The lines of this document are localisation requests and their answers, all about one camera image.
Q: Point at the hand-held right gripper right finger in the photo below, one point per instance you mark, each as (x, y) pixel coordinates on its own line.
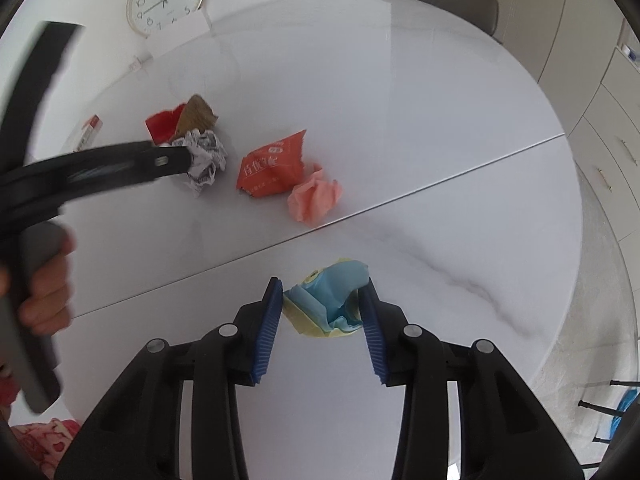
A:
(372, 340)

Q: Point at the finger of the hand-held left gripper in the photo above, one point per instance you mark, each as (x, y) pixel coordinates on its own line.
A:
(150, 165)

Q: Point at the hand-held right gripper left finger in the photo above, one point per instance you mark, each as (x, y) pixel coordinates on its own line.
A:
(265, 330)

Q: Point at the newspaper ball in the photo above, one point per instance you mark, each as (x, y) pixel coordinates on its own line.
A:
(207, 162)

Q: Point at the yellow and blue paper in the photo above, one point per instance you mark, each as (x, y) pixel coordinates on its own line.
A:
(330, 300)

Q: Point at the person's left hand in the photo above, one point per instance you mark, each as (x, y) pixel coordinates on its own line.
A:
(47, 285)

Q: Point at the red crumpled wrapper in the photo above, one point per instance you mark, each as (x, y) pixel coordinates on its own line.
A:
(162, 127)

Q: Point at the red and white small box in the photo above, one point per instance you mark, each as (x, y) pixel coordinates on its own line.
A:
(89, 134)

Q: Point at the brown paper wrapper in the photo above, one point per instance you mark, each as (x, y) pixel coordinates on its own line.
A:
(197, 112)

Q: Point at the small white clip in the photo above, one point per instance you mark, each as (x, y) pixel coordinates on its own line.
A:
(135, 64)

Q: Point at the orange snack packet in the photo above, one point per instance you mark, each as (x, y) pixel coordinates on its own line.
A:
(272, 165)

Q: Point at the white paper card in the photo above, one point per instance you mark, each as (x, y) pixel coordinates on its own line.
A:
(180, 32)

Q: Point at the pink crumpled paper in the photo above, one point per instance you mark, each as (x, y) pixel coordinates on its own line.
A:
(315, 197)

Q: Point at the black metal rack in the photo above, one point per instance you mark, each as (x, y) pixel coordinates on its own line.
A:
(584, 404)

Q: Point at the person's red floral clothing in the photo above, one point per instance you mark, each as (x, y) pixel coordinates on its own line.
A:
(45, 440)

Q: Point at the blue plastic item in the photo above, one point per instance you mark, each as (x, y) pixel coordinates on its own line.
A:
(622, 407)

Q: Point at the beige drawer cabinet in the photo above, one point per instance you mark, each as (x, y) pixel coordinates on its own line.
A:
(610, 125)

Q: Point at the white jar blue lid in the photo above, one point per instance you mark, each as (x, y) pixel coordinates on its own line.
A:
(633, 53)

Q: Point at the white gold-rimmed wall clock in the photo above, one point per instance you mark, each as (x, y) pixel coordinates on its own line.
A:
(165, 0)

